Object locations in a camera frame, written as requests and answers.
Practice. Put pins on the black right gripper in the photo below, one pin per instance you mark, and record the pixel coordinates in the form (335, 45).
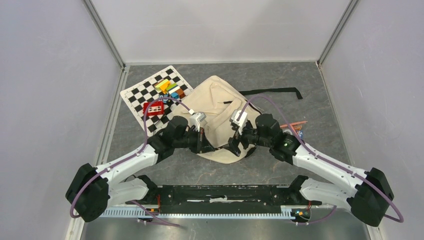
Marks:
(233, 143)

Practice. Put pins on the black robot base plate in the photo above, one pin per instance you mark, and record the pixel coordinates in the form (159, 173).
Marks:
(224, 199)

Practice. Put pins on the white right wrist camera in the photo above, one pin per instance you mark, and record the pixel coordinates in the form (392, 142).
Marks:
(238, 120)

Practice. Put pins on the salmon pencil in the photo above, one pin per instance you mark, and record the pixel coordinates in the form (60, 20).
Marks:
(293, 124)

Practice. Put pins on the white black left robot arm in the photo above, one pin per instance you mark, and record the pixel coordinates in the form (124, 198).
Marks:
(96, 188)

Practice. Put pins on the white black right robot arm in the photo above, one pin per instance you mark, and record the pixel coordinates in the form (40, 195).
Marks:
(367, 194)

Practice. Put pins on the orange block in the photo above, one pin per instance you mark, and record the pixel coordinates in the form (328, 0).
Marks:
(166, 87)

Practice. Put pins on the clear tape roll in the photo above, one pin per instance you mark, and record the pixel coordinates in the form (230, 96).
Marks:
(288, 131)

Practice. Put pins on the beige canvas backpack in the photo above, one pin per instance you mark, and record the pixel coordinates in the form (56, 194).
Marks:
(217, 99)

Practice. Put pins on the red plastic block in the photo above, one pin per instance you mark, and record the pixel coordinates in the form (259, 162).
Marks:
(154, 109)

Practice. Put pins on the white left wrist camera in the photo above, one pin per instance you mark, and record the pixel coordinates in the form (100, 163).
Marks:
(195, 120)

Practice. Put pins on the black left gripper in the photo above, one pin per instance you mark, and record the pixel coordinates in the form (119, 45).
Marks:
(202, 145)

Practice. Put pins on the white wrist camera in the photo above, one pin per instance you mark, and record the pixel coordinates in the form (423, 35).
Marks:
(238, 120)
(195, 120)

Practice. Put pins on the brown block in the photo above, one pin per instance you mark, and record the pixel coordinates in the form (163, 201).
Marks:
(180, 93)

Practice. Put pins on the blue cube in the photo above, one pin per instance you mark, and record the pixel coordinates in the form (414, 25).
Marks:
(175, 95)

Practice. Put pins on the black white chessboard mat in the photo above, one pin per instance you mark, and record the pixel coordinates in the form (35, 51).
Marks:
(144, 91)

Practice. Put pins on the green yellow block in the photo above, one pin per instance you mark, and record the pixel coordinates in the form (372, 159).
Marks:
(159, 83)

